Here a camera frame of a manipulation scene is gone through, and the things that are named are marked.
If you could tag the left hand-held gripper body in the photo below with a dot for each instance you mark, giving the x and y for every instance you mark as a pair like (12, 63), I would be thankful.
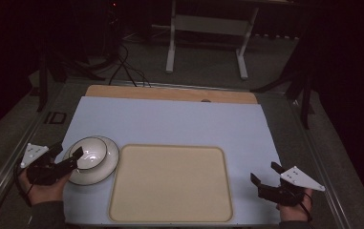
(42, 173)

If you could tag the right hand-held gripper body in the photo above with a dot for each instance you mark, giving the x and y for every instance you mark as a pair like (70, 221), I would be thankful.
(286, 192)

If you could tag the white bowl with dark rim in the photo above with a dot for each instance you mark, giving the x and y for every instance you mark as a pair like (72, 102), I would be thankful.
(90, 152)

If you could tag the person's left hand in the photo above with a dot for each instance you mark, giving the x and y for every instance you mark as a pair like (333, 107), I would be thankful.
(47, 192)

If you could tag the person's right hand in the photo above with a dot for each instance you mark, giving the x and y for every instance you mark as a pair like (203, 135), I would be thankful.
(292, 213)

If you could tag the black floor socket plate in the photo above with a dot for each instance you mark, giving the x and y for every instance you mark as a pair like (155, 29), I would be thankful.
(55, 118)

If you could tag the white plate with dark rim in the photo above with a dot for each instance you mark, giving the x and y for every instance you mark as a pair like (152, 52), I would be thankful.
(106, 165)

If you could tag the black stand legs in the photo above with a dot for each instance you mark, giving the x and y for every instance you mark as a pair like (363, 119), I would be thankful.
(304, 92)
(44, 79)

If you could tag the beige rectangular tray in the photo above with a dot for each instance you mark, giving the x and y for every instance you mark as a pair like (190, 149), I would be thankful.
(170, 184)

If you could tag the white table mat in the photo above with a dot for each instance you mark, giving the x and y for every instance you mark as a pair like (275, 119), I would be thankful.
(170, 122)

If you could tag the wooden table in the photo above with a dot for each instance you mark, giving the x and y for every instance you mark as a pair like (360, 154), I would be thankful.
(170, 93)

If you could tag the white metal stand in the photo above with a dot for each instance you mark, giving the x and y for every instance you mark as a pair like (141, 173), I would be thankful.
(209, 25)

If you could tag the metal floor rail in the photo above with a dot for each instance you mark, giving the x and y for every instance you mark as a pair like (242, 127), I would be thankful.
(323, 165)
(14, 159)

